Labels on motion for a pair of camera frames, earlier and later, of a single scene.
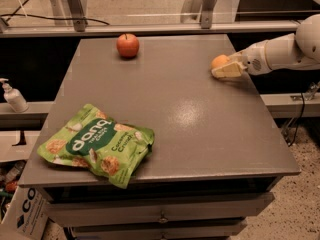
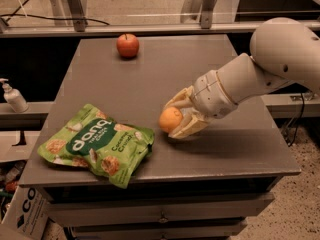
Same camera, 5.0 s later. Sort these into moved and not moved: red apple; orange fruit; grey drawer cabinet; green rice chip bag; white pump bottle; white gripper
Moved: orange fruit; white gripper
Not moved: white pump bottle; green rice chip bag; red apple; grey drawer cabinet
